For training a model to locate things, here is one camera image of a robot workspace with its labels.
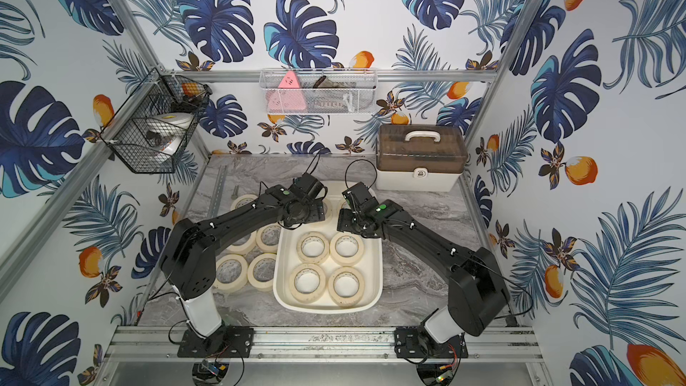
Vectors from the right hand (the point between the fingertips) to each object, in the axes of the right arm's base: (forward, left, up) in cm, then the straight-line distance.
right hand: (347, 222), depth 85 cm
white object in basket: (+18, +52, +23) cm, 60 cm away
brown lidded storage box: (+22, -25, +8) cm, 34 cm away
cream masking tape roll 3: (-17, +27, -11) cm, 33 cm away
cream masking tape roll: (+16, +41, -10) cm, 45 cm away
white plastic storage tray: (-11, +8, -11) cm, 18 cm away
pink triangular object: (+34, +20, +23) cm, 46 cm away
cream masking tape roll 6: (-16, 0, -13) cm, 20 cm away
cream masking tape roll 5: (-4, 0, -11) cm, 12 cm away
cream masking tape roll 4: (-4, +12, -10) cm, 16 cm away
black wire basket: (+14, +63, +25) cm, 69 cm away
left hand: (+5, +12, -1) cm, 13 cm away
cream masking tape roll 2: (+1, +28, -12) cm, 31 cm away
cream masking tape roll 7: (-15, +12, -11) cm, 23 cm away
